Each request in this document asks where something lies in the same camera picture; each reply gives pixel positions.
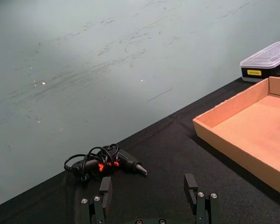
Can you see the shallow brown cardboard tray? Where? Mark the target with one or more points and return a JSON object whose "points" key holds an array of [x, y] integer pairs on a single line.
{"points": [[247, 126]]}

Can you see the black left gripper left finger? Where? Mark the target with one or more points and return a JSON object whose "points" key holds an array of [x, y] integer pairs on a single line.
{"points": [[105, 196]]}

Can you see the clear plastic case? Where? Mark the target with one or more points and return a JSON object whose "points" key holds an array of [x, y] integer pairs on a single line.
{"points": [[264, 62]]}

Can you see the black table cloth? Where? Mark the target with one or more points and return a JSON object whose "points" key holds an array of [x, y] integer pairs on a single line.
{"points": [[168, 168]]}

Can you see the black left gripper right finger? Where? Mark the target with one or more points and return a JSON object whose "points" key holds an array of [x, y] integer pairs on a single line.
{"points": [[199, 203]]}

